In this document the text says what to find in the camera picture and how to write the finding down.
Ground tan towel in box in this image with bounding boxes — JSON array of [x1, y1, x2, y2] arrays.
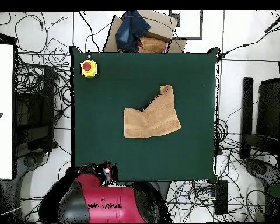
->
[[138, 36, 170, 53]]

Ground yellow emergency stop button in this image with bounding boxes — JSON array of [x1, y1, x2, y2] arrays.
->
[[79, 59, 99, 78]]

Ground black power strip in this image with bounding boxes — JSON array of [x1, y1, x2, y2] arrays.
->
[[215, 179, 229, 215]]

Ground dark rod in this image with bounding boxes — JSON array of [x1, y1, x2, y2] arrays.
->
[[264, 10, 280, 33]]

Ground black equipment stand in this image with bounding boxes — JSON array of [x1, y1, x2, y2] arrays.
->
[[13, 65, 59, 157]]

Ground black panel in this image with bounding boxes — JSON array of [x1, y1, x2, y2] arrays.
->
[[256, 78, 280, 141]]

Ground black cable with connector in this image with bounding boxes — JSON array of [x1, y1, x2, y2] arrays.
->
[[216, 22, 280, 62]]

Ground long black bar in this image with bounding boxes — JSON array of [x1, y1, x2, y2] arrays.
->
[[239, 76, 254, 160]]

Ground black pedestal leg with knob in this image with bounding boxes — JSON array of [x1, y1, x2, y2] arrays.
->
[[16, 151, 50, 180], [244, 158, 280, 187]]

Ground dark square frame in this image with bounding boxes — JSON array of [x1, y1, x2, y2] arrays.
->
[[169, 10, 204, 40]]

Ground dark green tablecloth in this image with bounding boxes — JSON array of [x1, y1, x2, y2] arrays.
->
[[69, 45, 221, 184]]

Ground white desk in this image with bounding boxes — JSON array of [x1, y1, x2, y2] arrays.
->
[[0, 44, 14, 180]]

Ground brown cardboard box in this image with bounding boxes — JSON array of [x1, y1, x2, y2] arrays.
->
[[102, 10, 188, 53]]

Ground tan terry towel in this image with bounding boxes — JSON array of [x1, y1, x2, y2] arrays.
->
[[123, 84, 182, 139]]

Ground blue denim jeans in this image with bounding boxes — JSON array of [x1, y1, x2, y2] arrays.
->
[[115, 10, 152, 53]]

